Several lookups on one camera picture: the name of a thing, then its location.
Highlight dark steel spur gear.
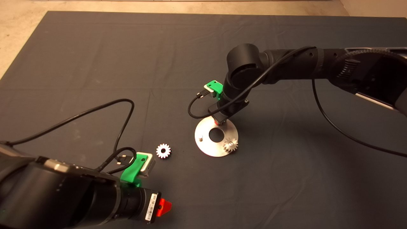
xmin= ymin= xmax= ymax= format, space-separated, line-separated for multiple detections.
xmin=223 ymin=137 xmax=239 ymax=154

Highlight round metal carrier plate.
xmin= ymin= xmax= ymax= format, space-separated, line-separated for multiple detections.
xmin=195 ymin=116 xmax=239 ymax=157

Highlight bright steel spur gear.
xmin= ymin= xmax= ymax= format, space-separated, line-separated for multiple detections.
xmin=156 ymin=143 xmax=171 ymax=159

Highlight dark grey table cloth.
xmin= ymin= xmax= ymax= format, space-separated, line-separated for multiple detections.
xmin=0 ymin=11 xmax=407 ymax=229

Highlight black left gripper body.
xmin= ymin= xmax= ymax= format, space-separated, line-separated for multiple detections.
xmin=118 ymin=184 xmax=161 ymax=223

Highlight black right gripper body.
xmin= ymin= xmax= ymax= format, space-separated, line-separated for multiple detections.
xmin=208 ymin=95 xmax=250 ymax=125

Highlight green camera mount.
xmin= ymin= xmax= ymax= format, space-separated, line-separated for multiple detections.
xmin=121 ymin=153 xmax=148 ymax=188
xmin=205 ymin=80 xmax=224 ymax=101

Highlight black braided cable loop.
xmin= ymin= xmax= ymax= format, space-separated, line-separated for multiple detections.
xmin=97 ymin=147 xmax=138 ymax=175

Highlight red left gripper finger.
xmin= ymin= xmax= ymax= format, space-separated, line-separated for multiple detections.
xmin=156 ymin=198 xmax=173 ymax=217

